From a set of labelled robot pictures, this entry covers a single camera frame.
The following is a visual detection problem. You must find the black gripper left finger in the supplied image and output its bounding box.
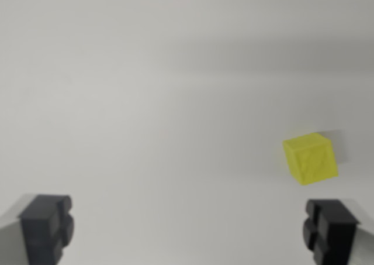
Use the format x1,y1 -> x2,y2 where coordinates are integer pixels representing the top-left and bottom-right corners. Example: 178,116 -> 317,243
0,193 -> 75,265

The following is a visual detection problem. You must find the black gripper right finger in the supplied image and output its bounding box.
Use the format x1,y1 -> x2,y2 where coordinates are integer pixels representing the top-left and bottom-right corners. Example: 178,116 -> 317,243
302,198 -> 374,265

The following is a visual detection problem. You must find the yellow cube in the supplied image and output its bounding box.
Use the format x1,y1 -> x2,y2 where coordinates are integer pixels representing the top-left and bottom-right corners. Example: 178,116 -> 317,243
282,132 -> 340,186

